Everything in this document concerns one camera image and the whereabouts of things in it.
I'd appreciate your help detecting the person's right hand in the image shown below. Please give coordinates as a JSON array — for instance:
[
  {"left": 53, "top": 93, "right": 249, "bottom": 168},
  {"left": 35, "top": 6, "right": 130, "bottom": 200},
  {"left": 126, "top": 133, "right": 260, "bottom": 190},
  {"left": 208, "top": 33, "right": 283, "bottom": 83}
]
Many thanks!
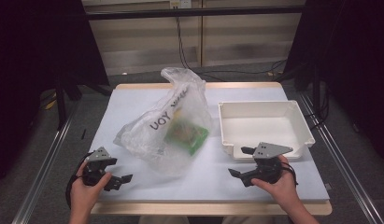
[{"left": 250, "top": 154, "right": 302, "bottom": 215}]

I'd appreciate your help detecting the black horizontal bar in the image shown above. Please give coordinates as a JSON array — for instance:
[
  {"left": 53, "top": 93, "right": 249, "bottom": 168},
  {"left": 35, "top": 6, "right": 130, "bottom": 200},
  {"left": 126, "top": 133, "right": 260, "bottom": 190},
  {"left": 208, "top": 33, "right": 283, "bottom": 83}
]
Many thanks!
[{"left": 86, "top": 5, "right": 306, "bottom": 21}]

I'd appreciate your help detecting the person's left hand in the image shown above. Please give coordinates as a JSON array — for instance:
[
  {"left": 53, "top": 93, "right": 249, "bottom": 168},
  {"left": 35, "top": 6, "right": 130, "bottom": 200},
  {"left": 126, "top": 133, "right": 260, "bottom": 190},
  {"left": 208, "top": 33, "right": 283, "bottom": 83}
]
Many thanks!
[{"left": 69, "top": 162, "right": 113, "bottom": 216}]

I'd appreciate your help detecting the dark curtain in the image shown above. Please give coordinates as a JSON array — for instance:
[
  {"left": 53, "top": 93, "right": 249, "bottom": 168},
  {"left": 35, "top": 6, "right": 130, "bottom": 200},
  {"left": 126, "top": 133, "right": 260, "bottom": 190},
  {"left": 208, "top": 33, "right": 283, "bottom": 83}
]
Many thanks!
[
  {"left": 0, "top": 0, "right": 110, "bottom": 189},
  {"left": 283, "top": 0, "right": 384, "bottom": 164}
]

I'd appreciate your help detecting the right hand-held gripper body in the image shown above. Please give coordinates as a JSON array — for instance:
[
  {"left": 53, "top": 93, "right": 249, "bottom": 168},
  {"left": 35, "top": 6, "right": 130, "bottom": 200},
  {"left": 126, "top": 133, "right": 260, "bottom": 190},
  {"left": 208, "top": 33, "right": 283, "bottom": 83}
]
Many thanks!
[{"left": 251, "top": 142, "right": 294, "bottom": 185}]

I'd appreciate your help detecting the black floor cable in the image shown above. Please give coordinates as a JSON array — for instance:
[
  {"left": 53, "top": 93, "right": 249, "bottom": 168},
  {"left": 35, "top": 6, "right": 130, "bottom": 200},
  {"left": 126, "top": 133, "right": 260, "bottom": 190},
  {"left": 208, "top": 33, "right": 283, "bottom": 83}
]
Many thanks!
[{"left": 195, "top": 59, "right": 289, "bottom": 78}]

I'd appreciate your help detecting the black stand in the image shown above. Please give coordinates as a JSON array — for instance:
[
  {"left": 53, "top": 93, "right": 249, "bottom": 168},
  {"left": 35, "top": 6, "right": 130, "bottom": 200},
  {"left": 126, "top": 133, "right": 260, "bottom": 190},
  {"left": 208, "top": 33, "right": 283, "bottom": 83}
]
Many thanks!
[
  {"left": 274, "top": 60, "right": 330, "bottom": 126},
  {"left": 53, "top": 74, "right": 113, "bottom": 131}
]

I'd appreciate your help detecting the green snack packet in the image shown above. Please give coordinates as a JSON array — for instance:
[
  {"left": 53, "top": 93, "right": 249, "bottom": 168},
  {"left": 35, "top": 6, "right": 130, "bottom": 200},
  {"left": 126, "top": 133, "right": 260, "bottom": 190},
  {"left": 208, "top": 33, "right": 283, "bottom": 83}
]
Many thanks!
[{"left": 164, "top": 119, "right": 210, "bottom": 157}]

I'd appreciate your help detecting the white wall socket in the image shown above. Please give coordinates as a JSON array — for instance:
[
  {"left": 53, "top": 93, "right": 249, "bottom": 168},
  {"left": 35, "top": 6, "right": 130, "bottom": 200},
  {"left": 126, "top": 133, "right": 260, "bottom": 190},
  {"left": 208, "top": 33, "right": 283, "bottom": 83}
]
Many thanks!
[{"left": 169, "top": 0, "right": 193, "bottom": 9}]

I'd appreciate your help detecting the white table mat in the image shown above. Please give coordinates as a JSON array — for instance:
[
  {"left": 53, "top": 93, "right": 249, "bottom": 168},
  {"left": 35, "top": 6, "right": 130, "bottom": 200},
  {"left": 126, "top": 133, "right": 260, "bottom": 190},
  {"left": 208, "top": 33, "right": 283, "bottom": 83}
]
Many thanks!
[{"left": 97, "top": 87, "right": 331, "bottom": 203}]

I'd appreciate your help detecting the wooden table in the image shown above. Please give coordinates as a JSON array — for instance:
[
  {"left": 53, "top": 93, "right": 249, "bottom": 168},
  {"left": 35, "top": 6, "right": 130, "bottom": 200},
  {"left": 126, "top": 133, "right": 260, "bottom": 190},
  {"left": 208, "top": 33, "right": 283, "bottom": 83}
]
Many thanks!
[{"left": 90, "top": 81, "right": 334, "bottom": 217}]

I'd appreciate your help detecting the black hanging cable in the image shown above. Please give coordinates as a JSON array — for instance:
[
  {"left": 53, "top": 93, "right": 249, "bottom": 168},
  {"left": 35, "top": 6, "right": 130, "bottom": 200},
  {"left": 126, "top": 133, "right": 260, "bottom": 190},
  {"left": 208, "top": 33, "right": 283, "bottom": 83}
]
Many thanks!
[{"left": 175, "top": 16, "right": 220, "bottom": 82}]

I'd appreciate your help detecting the clear plastic bag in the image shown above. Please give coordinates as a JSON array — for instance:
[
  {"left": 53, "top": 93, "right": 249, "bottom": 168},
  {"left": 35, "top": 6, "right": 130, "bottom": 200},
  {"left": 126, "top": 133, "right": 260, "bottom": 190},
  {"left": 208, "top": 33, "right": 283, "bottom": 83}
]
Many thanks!
[{"left": 113, "top": 67, "right": 214, "bottom": 175}]

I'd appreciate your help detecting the right hand-held gripper cable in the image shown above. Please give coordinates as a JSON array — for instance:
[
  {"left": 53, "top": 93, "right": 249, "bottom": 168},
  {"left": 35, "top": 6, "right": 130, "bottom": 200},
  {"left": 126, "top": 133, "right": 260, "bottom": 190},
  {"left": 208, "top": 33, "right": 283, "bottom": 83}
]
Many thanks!
[{"left": 281, "top": 161, "right": 299, "bottom": 188}]

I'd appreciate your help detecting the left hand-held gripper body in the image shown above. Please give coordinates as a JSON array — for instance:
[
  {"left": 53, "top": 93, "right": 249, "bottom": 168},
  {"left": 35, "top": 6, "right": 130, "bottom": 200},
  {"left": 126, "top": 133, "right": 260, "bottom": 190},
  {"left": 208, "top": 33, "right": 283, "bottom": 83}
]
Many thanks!
[{"left": 81, "top": 147, "right": 113, "bottom": 188}]

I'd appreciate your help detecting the white plastic bin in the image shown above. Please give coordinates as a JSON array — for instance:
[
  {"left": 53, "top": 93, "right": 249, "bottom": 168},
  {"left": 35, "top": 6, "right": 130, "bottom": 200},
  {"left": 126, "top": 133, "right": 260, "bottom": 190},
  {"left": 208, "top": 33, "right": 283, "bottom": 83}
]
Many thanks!
[{"left": 218, "top": 99, "right": 316, "bottom": 161}]

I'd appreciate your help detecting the metal floor rail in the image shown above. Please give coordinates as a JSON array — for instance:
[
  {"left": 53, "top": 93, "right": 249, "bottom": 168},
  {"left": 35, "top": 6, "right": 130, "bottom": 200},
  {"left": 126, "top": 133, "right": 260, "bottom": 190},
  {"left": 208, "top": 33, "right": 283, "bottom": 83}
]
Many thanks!
[
  {"left": 297, "top": 92, "right": 384, "bottom": 224},
  {"left": 11, "top": 104, "right": 79, "bottom": 224}
]

